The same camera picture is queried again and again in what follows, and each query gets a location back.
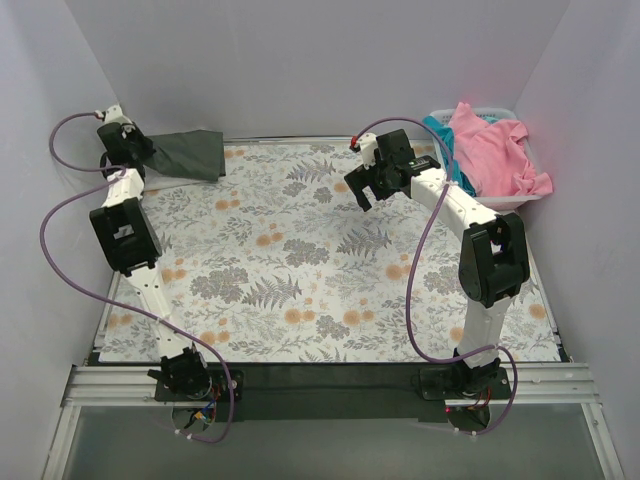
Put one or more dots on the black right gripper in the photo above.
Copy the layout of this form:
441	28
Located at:
367	179

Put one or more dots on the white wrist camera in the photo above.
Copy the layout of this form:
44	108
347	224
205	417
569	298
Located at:
365	145
112	114

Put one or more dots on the white folded t shirt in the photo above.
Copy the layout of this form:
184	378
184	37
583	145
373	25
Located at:
155	181

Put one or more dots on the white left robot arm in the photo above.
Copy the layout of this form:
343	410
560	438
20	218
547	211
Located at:
132	248

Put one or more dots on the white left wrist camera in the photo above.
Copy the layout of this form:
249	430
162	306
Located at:
112	114

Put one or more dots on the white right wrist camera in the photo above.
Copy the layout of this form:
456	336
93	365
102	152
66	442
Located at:
365	145

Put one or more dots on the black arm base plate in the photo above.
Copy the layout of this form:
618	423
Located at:
338	391

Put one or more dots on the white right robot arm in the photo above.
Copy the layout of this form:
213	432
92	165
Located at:
493	262

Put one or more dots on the dark grey t shirt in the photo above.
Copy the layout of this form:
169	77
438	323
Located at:
193	155

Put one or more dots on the pink t shirt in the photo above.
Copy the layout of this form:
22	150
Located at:
492	156

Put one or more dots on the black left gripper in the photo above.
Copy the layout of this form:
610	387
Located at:
141	150

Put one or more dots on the teal t shirt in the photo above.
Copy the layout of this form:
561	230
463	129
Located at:
437	121

